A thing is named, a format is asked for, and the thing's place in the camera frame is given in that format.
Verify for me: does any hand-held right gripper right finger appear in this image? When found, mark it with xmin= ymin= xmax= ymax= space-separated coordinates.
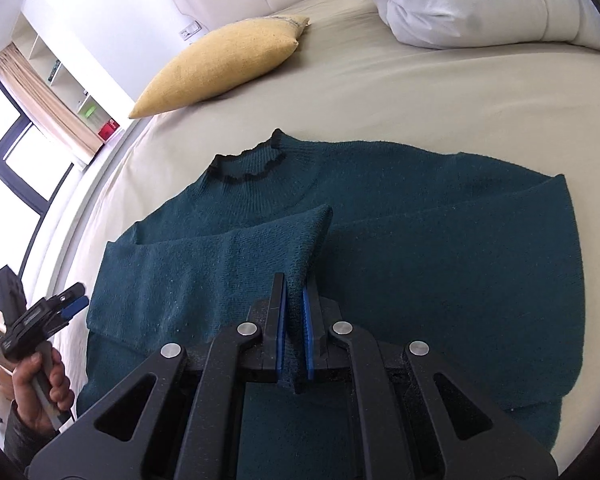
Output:
xmin=302 ymin=282 xmax=559 ymax=480

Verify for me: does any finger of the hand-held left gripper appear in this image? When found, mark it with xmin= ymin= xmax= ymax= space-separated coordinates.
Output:
xmin=54 ymin=282 xmax=87 ymax=308
xmin=59 ymin=295 xmax=90 ymax=323

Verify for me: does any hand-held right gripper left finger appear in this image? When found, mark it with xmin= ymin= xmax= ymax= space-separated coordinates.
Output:
xmin=25 ymin=272 xmax=287 ymax=480

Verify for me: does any teal knit sweater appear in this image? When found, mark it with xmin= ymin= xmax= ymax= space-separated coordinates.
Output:
xmin=75 ymin=129 xmax=587 ymax=480

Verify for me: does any person's left forearm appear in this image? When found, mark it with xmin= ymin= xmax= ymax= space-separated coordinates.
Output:
xmin=2 ymin=400 xmax=63 ymax=478

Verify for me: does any person's left hand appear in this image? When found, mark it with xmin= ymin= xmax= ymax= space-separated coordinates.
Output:
xmin=12 ymin=347 xmax=76 ymax=435

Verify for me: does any black framed window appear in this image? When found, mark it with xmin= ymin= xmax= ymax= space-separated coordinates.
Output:
xmin=0 ymin=71 xmax=77 ymax=341

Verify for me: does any beige curtain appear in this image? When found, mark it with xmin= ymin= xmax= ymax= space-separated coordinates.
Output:
xmin=0 ymin=42 xmax=127 ymax=167

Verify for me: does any bed with beige sheet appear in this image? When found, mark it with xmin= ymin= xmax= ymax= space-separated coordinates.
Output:
xmin=22 ymin=0 xmax=600 ymax=471

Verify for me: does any yellow pillow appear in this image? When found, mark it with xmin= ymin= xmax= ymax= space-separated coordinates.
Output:
xmin=128 ymin=14 xmax=312 ymax=120

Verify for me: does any white pillow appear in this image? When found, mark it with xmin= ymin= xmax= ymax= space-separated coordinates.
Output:
xmin=317 ymin=0 xmax=600 ymax=55

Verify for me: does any white wall shelf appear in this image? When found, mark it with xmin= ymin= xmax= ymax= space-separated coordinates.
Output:
xmin=10 ymin=12 xmax=133 ymax=147

